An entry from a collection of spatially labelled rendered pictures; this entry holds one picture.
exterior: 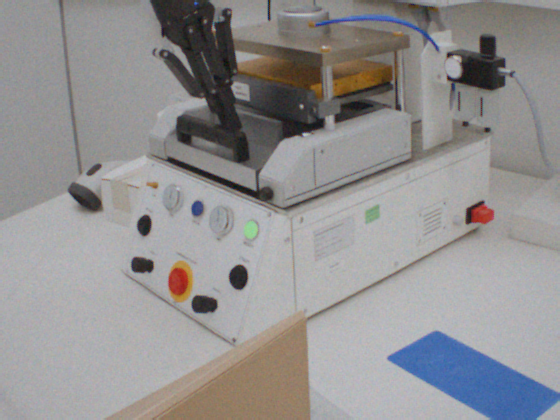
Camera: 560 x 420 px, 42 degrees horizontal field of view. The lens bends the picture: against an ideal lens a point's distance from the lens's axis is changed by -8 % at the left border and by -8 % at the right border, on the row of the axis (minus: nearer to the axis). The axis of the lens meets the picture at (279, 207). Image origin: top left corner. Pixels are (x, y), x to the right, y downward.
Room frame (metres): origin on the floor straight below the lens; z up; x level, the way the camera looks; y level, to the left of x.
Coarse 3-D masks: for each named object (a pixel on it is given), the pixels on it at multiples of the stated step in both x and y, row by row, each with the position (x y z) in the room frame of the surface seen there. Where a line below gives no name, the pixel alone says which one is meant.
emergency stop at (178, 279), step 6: (174, 270) 1.01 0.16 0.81; (180, 270) 1.00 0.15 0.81; (174, 276) 1.00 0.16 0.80; (180, 276) 0.99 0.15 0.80; (186, 276) 0.99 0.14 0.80; (168, 282) 1.01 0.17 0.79; (174, 282) 1.00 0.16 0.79; (180, 282) 0.99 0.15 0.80; (186, 282) 0.99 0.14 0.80; (174, 288) 0.99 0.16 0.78; (180, 288) 0.98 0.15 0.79; (186, 288) 0.98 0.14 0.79; (180, 294) 0.99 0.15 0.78
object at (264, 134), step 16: (240, 112) 1.09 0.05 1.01; (256, 128) 1.07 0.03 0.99; (272, 128) 1.04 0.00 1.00; (176, 144) 1.10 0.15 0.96; (192, 144) 1.08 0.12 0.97; (208, 144) 1.08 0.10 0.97; (256, 144) 1.06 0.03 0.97; (272, 144) 1.04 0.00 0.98; (192, 160) 1.07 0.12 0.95; (208, 160) 1.04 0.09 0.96; (224, 160) 1.01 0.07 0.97; (256, 160) 1.00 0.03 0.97; (224, 176) 1.01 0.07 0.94; (240, 176) 0.98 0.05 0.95; (256, 176) 0.96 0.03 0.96
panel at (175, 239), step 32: (160, 192) 1.11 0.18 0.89; (192, 192) 1.06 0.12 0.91; (224, 192) 1.01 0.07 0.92; (160, 224) 1.08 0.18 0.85; (192, 224) 1.03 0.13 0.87; (256, 224) 0.93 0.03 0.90; (128, 256) 1.11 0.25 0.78; (160, 256) 1.06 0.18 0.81; (192, 256) 1.00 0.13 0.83; (224, 256) 0.96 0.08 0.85; (256, 256) 0.92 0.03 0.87; (160, 288) 1.03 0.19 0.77; (192, 288) 0.98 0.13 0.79; (224, 288) 0.93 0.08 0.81; (224, 320) 0.91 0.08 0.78
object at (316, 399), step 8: (312, 392) 0.74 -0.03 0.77; (312, 400) 0.72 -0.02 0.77; (320, 400) 0.72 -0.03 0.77; (328, 400) 0.72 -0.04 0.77; (312, 408) 0.71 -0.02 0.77; (320, 408) 0.71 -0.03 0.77; (328, 408) 0.70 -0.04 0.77; (336, 408) 0.70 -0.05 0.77; (312, 416) 0.69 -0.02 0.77; (320, 416) 0.69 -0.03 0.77; (328, 416) 0.69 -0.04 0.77; (336, 416) 0.69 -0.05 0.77; (344, 416) 0.69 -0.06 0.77
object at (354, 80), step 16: (240, 64) 1.20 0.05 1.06; (256, 64) 1.19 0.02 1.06; (272, 64) 1.18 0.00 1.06; (288, 64) 1.17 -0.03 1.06; (304, 64) 1.15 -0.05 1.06; (336, 64) 1.16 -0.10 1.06; (352, 64) 1.15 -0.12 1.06; (368, 64) 1.15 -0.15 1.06; (384, 64) 1.15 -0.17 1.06; (272, 80) 1.10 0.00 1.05; (288, 80) 1.07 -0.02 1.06; (304, 80) 1.07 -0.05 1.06; (320, 80) 1.06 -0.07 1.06; (336, 80) 1.07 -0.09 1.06; (352, 80) 1.09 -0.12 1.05; (368, 80) 1.10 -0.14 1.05; (384, 80) 1.13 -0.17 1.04; (320, 96) 1.05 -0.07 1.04; (336, 96) 1.07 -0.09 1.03; (352, 96) 1.08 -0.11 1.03; (368, 96) 1.11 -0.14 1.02
